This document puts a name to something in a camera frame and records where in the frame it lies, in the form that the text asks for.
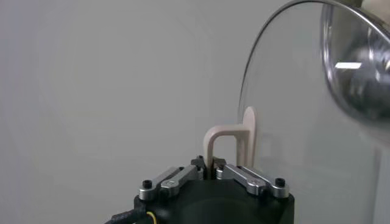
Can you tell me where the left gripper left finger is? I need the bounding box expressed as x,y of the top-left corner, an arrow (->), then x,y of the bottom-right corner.
138,155 -> 208,201

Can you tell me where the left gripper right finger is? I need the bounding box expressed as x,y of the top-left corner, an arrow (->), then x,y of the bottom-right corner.
213,156 -> 290,199

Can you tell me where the glass pot lid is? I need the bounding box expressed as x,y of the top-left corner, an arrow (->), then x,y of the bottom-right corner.
203,0 -> 390,224

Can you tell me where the steel steamer basket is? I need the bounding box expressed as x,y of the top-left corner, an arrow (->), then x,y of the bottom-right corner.
319,0 -> 390,144

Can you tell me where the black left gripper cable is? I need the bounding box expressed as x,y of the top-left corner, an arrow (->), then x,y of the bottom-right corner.
105,209 -> 159,224

